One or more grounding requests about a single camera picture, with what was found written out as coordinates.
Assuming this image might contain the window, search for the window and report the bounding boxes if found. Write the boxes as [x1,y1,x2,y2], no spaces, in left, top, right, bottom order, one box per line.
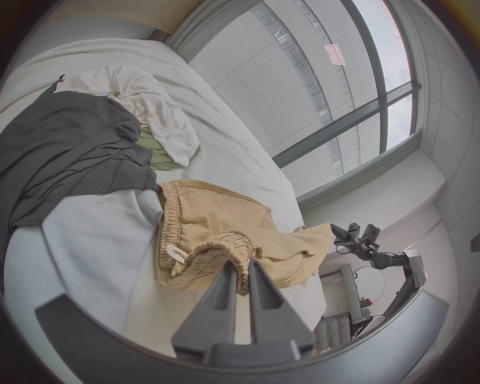
[187,0,424,199]

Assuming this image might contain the white garment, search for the white garment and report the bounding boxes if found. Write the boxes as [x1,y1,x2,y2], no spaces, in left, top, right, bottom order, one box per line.
[52,64,200,168]

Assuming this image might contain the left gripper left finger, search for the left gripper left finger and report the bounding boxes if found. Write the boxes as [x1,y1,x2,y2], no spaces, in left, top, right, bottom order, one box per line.
[171,259,241,358]

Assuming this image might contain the bed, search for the bed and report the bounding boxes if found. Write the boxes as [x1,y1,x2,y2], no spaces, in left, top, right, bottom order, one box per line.
[0,0,328,351]

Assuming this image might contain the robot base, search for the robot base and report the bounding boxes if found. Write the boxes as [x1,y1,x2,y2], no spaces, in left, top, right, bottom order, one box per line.
[314,262,379,351]

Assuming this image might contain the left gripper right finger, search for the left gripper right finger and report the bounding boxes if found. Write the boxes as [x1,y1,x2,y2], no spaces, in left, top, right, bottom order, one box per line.
[248,259,316,354]

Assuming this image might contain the green garment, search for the green garment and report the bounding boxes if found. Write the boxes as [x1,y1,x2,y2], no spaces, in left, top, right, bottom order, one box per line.
[134,127,200,173]

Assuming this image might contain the pale grey garment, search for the pale grey garment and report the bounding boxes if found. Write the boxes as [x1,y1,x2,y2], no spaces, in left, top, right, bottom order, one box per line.
[3,187,164,338]

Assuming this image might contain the black garment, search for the black garment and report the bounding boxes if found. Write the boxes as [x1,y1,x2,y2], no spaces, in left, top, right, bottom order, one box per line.
[0,84,161,231]

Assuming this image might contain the tan shorts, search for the tan shorts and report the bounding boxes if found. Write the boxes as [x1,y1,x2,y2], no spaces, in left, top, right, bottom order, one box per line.
[155,180,335,298]

